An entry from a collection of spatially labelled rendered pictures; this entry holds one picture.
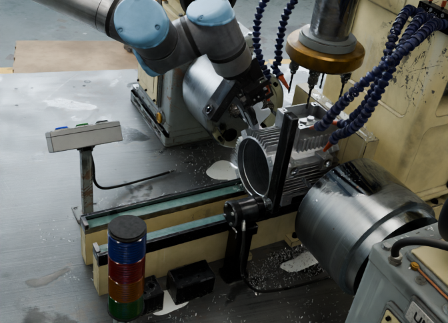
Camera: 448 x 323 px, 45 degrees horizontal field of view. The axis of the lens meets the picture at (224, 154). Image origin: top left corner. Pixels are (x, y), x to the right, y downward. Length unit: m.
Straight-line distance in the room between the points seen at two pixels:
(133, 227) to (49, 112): 1.15
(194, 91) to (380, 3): 0.54
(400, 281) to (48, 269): 0.81
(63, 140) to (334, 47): 0.65
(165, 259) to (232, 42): 0.53
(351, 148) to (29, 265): 0.82
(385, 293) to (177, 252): 0.51
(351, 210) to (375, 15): 0.55
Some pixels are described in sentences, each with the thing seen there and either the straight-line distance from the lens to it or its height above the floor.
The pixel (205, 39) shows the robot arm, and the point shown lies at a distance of 1.13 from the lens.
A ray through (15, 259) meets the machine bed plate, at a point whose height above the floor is 0.80.
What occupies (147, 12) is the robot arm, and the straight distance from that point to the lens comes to 1.01.
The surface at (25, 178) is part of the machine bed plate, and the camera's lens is 1.65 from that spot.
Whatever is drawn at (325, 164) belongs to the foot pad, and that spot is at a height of 1.06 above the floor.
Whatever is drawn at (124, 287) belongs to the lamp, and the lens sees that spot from 0.91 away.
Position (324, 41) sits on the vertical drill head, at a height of 1.36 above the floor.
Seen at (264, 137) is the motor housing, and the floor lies 1.11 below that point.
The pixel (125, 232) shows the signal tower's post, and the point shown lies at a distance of 0.84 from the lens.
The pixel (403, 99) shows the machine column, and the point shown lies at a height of 1.22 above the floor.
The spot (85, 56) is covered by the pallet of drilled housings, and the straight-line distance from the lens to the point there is 3.88.
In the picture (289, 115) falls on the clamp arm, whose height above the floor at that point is 1.25.
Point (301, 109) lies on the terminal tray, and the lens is 1.40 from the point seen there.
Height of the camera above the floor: 1.80
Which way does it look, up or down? 34 degrees down
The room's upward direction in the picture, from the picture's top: 8 degrees clockwise
